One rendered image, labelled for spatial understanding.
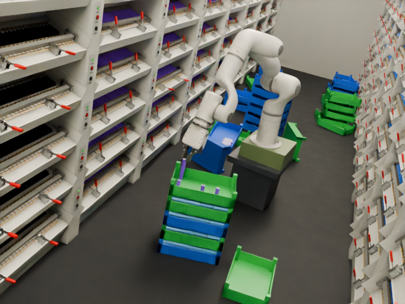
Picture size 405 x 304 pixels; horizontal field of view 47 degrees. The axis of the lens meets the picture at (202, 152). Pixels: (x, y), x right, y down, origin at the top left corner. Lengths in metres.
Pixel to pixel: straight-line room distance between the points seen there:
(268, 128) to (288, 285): 0.90
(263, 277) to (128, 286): 0.64
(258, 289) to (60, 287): 0.87
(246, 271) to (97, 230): 0.75
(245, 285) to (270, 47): 1.11
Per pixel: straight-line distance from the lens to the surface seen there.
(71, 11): 1.90
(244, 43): 2.20
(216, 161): 3.09
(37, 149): 1.87
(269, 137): 2.75
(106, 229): 2.41
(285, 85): 2.63
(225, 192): 2.24
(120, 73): 2.30
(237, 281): 2.25
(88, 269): 2.16
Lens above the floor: 1.38
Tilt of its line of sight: 24 degrees down
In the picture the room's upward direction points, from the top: 13 degrees clockwise
